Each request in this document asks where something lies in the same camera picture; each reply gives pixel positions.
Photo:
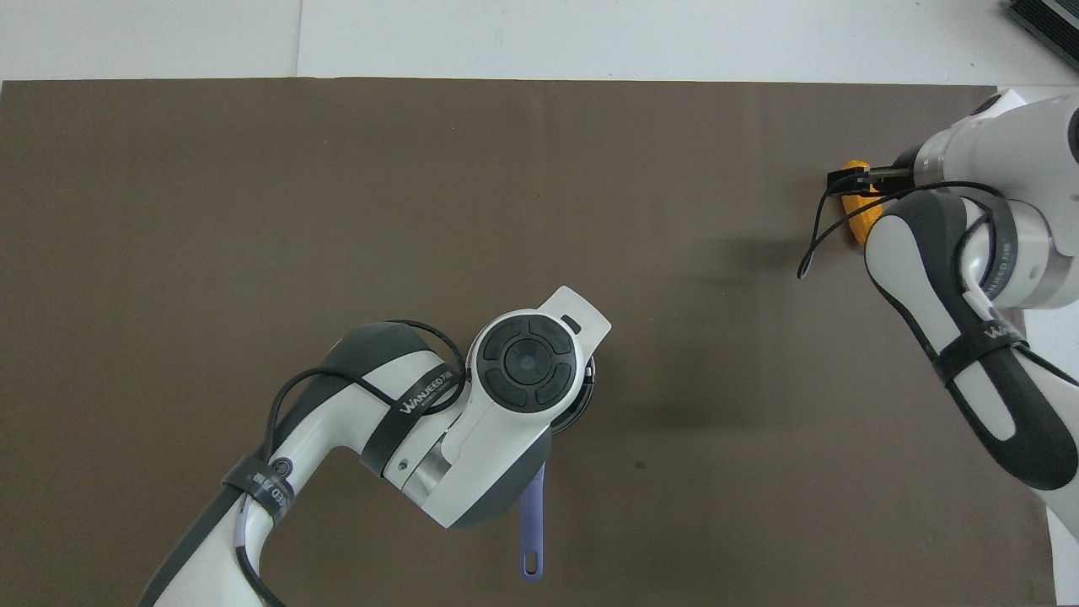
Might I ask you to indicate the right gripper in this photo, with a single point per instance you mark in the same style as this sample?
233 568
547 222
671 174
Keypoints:
907 164

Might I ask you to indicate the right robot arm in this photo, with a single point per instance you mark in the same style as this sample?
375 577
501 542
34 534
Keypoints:
969 139

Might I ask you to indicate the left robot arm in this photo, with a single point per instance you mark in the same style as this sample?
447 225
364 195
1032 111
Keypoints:
497 421

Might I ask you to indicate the yellow corn cob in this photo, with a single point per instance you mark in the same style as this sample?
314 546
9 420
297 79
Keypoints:
862 222

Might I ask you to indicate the black stand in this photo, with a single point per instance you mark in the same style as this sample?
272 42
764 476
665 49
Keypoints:
1049 21

